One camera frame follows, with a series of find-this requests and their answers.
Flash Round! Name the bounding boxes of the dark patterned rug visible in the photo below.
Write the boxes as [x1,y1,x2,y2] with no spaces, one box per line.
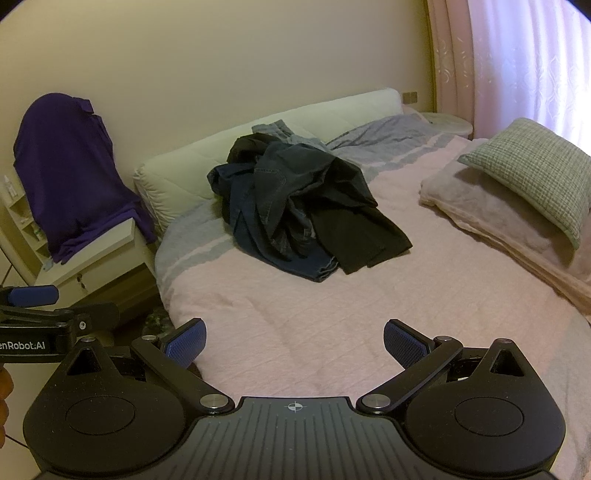
[142,308,180,341]

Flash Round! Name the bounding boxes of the person's left hand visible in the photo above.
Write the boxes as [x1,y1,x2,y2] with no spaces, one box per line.
[0,367,16,428]

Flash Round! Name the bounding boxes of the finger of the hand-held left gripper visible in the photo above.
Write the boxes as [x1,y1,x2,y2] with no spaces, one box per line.
[0,284,61,308]
[0,302,122,334]

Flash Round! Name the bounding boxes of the black pants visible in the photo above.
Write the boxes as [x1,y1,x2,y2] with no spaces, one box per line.
[308,202,413,276]

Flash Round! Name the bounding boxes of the dark blue jeans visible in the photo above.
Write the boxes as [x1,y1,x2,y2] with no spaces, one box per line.
[207,162,341,283]

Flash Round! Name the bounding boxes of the purple shirt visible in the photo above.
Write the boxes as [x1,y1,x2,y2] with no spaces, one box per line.
[12,92,158,267]

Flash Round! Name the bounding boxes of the round white side table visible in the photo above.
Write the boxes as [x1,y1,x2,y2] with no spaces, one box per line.
[418,112,474,140]

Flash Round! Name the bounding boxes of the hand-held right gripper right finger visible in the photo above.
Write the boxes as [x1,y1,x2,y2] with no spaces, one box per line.
[358,318,539,415]

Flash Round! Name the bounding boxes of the pink curtain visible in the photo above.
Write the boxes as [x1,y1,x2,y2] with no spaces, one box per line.
[426,0,591,154]

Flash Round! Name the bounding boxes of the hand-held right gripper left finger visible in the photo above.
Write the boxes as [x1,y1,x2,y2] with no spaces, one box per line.
[55,318,234,415]

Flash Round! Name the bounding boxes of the black garment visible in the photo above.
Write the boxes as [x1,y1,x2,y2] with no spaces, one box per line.
[226,136,274,169]

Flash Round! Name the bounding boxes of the white nightstand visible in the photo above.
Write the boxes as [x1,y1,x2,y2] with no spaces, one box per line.
[34,216,160,334]

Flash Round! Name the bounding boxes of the bed with pink cover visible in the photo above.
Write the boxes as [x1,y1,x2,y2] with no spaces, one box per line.
[154,111,591,480]

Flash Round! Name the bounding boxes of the green checked pillow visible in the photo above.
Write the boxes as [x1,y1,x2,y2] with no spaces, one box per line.
[457,117,591,250]

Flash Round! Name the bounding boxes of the white padded headboard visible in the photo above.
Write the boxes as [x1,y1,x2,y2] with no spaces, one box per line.
[133,88,405,216]

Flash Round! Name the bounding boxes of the pink folded blanket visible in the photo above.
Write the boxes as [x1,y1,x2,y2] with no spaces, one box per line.
[419,159,591,315]

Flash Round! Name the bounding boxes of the white shelf unit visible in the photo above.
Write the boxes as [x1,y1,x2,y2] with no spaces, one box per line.
[0,170,52,288]

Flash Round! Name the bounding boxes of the grey blue garment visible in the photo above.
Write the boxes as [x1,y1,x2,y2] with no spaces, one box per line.
[251,119,334,151]

